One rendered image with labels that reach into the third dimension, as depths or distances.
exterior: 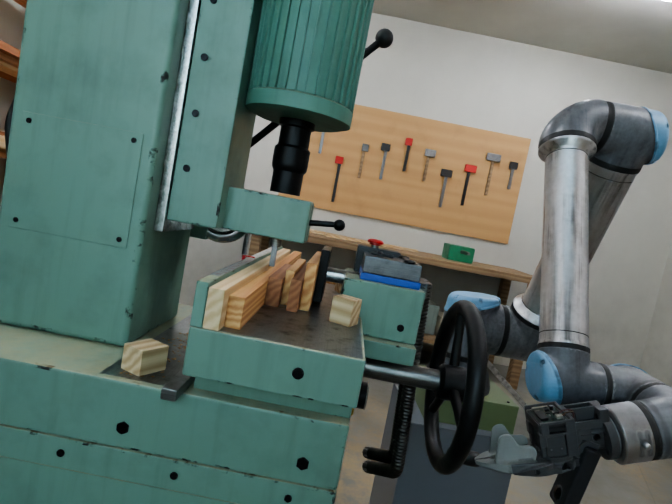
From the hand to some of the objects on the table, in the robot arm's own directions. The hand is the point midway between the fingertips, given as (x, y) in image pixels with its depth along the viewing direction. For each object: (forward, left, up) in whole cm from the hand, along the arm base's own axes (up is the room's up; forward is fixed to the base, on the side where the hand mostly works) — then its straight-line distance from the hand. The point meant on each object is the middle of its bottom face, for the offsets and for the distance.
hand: (483, 464), depth 77 cm
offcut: (+6, -26, +19) cm, 33 cm away
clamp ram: (-7, -29, +20) cm, 36 cm away
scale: (-6, -44, +25) cm, 51 cm away
